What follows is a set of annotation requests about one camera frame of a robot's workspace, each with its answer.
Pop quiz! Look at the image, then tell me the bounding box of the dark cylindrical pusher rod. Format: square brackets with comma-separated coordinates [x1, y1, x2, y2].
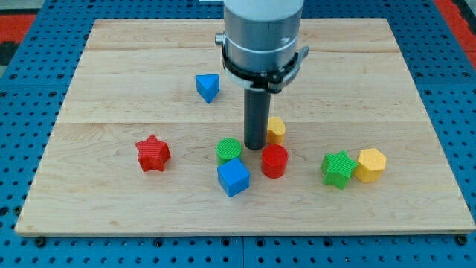
[244, 89, 271, 150]

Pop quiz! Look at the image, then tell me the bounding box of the green cylinder block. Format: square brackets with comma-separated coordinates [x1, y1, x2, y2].
[216, 138, 242, 165]

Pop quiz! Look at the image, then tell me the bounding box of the red cylinder block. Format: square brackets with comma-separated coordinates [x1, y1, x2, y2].
[261, 144, 289, 179]

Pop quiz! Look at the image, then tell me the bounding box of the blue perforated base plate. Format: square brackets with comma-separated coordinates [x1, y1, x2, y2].
[1, 0, 475, 267]

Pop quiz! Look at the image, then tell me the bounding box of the red star block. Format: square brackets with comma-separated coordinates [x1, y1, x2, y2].
[135, 134, 171, 172]

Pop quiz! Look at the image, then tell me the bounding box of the blue triangle block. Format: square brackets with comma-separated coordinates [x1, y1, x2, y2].
[195, 74, 220, 103]

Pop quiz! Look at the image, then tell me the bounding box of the wooden board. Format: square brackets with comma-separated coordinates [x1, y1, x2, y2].
[16, 19, 475, 237]

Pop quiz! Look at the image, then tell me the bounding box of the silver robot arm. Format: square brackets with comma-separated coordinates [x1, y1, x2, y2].
[216, 0, 309, 94]

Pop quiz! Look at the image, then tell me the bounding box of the green star block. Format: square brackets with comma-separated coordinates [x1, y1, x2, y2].
[321, 150, 358, 190]

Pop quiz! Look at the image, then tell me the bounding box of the yellow hexagon block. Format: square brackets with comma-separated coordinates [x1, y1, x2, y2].
[354, 148, 387, 183]

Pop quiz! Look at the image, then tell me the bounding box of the blue cube block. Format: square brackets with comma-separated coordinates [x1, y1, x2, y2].
[217, 158, 250, 197]

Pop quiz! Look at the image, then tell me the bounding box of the yellow rounded block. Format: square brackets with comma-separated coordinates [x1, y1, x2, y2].
[266, 117, 286, 145]

